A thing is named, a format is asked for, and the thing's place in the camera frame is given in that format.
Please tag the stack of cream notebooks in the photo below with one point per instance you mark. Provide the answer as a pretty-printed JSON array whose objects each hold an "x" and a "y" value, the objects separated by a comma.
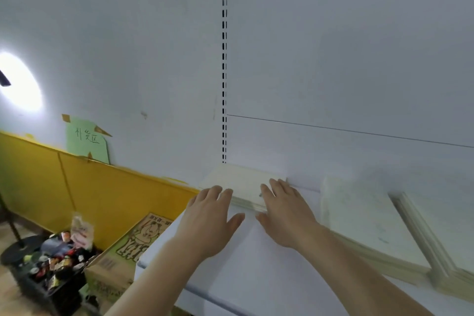
[{"x": 444, "y": 230}]

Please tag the white metal shelf board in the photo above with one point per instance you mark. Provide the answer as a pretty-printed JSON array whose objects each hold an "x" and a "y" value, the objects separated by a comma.
[{"x": 259, "y": 282}]

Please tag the yellow plastic bin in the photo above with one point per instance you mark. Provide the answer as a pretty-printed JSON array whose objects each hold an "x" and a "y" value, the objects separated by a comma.
[{"x": 111, "y": 193}]

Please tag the black floor lamp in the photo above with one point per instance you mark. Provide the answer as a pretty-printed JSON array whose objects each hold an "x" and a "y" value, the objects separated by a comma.
[{"x": 22, "y": 251}]

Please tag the person's right forearm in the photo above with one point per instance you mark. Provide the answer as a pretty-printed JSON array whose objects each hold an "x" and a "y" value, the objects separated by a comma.
[{"x": 363, "y": 278}]

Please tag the white shelf back panel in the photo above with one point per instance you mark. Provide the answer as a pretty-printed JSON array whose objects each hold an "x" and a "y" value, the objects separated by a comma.
[{"x": 351, "y": 60}]

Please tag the plain cream notebook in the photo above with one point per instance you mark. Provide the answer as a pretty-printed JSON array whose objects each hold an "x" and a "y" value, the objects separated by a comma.
[{"x": 363, "y": 215}]

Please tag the green paper sign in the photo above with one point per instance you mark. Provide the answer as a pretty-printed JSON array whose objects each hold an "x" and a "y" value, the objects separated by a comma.
[{"x": 87, "y": 138}]

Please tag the person's left hand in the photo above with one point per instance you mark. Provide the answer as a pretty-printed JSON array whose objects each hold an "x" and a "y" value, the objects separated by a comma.
[{"x": 207, "y": 227}]

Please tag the person's right hand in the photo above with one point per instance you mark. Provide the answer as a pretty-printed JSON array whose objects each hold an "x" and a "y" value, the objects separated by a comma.
[{"x": 292, "y": 219}]

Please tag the person's left forearm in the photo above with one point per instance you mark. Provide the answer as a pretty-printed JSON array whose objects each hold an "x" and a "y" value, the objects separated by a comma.
[{"x": 155, "y": 282}]

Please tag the white slotted shelf upright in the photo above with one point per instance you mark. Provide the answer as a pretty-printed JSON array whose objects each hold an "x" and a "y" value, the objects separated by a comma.
[{"x": 224, "y": 86}]

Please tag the green printed cardboard box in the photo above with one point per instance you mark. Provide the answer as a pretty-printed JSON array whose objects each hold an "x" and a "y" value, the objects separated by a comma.
[{"x": 111, "y": 271}]

